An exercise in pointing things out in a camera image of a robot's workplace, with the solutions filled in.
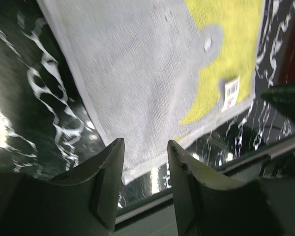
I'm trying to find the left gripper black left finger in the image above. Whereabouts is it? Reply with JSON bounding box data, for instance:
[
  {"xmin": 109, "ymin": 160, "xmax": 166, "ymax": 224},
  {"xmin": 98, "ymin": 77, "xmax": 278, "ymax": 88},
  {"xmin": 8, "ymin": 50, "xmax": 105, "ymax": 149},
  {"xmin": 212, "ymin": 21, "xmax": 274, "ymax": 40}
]
[{"xmin": 0, "ymin": 138, "xmax": 125, "ymax": 236}]

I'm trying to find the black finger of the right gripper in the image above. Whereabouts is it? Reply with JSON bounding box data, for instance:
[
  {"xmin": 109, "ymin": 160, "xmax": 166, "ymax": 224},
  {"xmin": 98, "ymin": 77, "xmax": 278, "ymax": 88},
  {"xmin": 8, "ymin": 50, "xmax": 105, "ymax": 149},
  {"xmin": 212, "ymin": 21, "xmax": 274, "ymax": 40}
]
[{"xmin": 261, "ymin": 82, "xmax": 295, "ymax": 125}]

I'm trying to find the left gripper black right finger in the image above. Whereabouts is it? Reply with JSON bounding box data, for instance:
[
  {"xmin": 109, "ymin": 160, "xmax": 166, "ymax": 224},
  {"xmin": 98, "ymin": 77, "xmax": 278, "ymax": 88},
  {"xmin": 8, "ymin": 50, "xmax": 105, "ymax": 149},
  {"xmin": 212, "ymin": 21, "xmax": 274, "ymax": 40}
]
[{"xmin": 167, "ymin": 141, "xmax": 295, "ymax": 236}]

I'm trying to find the grey towel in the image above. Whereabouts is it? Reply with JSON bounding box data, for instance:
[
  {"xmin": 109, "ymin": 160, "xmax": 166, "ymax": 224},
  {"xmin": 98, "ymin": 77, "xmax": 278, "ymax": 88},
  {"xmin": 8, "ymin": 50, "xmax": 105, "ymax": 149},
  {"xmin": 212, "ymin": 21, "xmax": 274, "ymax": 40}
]
[{"xmin": 38, "ymin": 0, "xmax": 265, "ymax": 184}]

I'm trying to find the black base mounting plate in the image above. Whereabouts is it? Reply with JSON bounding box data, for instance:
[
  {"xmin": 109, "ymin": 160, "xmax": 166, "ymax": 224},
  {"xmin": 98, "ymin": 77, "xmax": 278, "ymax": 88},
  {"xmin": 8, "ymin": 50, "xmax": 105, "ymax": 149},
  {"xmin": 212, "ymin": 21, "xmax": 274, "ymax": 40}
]
[{"xmin": 116, "ymin": 135, "xmax": 295, "ymax": 224}]

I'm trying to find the black marble pattern mat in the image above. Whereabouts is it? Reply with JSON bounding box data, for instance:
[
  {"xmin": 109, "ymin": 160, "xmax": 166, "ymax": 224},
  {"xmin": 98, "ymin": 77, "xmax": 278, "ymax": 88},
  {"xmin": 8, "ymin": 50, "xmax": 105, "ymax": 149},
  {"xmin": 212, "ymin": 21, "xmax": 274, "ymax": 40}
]
[{"xmin": 0, "ymin": 0, "xmax": 295, "ymax": 179}]

